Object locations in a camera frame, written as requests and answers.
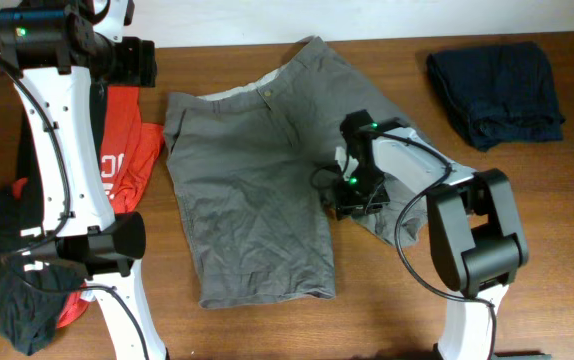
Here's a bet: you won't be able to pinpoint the grey shorts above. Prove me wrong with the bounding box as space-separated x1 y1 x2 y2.
163 36 402 309

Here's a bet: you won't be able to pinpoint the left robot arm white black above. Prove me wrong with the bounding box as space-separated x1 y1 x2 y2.
0 0 168 359

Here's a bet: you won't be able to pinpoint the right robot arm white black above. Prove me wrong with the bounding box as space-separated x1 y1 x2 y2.
333 110 529 360

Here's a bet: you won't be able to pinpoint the red t-shirt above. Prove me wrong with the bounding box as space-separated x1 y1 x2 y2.
11 84 166 330

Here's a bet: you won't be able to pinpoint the folded navy blue garment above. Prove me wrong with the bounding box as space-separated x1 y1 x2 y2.
426 42 565 152

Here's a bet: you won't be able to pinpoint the black t-shirt white lettering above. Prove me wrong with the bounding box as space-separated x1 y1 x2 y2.
0 79 110 357

